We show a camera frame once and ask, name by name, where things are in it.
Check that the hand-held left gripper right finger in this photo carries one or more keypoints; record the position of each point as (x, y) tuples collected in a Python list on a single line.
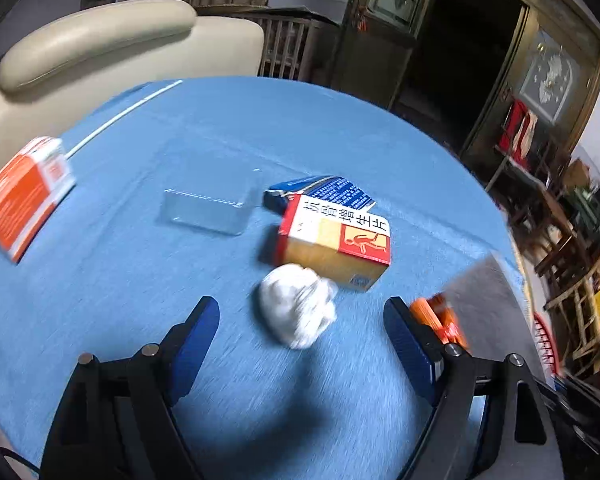
[(410, 355)]

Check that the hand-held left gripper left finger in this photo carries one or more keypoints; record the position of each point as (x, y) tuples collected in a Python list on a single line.
[(195, 345)]

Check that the orange and silver wrapper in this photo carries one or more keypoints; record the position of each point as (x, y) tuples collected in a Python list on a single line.
[(435, 317)]

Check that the white tissue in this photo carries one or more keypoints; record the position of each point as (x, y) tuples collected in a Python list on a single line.
[(295, 310)]

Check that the red and yellow medicine box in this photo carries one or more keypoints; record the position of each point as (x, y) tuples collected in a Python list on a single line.
[(330, 252)]

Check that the clear plastic bag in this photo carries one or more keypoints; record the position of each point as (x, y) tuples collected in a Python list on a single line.
[(205, 210)]

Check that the red plastic basket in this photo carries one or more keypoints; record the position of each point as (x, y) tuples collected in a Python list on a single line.
[(547, 340)]

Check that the blue toothpaste box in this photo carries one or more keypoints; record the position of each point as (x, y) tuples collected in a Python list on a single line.
[(340, 191)]

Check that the wooden chair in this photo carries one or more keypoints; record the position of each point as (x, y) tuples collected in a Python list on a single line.
[(580, 285)]

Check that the orange and white box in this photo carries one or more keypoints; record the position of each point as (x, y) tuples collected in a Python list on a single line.
[(20, 200)]

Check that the white strip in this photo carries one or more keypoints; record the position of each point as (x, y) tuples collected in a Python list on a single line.
[(125, 112)]

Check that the blue tablecloth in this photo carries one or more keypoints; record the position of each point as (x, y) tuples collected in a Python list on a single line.
[(330, 125)]

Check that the red hanging cloth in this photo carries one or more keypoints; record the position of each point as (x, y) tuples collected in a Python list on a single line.
[(515, 130)]

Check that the wooden glass-panelled door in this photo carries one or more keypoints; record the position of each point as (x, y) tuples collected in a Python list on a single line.
[(375, 60), (550, 75)]

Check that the wooden crib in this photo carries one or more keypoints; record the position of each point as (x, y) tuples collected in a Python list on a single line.
[(280, 50)]

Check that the beige leather chair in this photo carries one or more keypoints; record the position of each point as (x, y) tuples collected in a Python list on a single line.
[(95, 40)]

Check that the red tassel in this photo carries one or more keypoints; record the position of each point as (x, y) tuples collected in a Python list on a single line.
[(362, 22)]

